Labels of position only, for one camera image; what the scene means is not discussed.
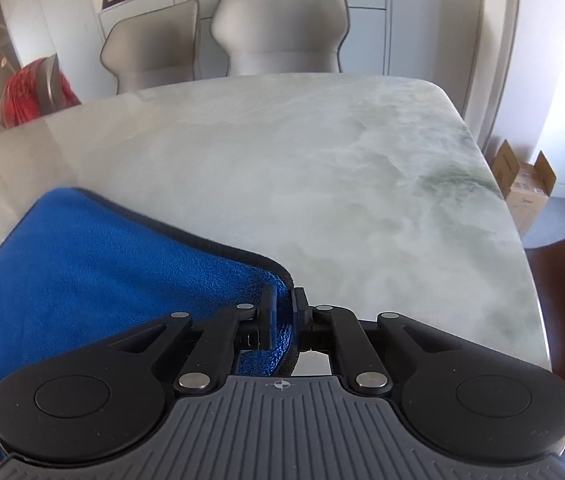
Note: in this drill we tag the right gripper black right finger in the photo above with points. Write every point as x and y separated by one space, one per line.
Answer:
337 333

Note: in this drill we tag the left grey dining chair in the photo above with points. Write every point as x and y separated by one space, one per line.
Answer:
154 49

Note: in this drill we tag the white sideboard cabinet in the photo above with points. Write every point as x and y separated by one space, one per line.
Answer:
363 51

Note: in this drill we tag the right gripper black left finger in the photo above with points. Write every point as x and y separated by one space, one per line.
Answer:
237 328

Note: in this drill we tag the grey dining chair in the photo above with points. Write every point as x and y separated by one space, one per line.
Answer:
263 37
154 49

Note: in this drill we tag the blue and grey microfibre towel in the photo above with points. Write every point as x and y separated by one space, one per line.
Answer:
78 268

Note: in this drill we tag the open cardboard box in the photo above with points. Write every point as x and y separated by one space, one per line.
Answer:
525 187

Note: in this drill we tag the right grey dining chair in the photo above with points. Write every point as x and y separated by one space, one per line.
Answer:
263 37

